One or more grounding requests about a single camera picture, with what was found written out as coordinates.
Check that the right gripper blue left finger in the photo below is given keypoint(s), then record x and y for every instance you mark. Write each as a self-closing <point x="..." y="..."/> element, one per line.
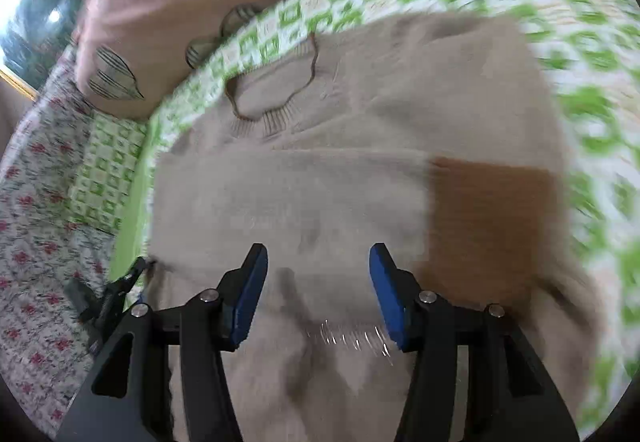
<point x="239" y="291"/>

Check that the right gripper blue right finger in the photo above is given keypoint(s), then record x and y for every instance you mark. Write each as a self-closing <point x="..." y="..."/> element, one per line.
<point x="398" y="293"/>

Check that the beige knitted sweater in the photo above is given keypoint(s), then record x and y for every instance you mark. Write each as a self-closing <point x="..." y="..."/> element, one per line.
<point x="434" y="134"/>

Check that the floral red grey quilt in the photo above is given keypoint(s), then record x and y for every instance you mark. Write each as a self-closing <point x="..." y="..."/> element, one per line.
<point x="44" y="357"/>

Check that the green patterned pillow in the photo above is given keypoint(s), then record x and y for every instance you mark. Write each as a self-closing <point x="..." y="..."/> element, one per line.
<point x="100" y="189"/>

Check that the green white patterned bedsheet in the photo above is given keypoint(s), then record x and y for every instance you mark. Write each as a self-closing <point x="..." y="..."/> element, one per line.
<point x="589" y="51"/>

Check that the gold framed wall picture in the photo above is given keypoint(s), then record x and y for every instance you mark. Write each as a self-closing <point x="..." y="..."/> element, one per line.
<point x="34" y="34"/>

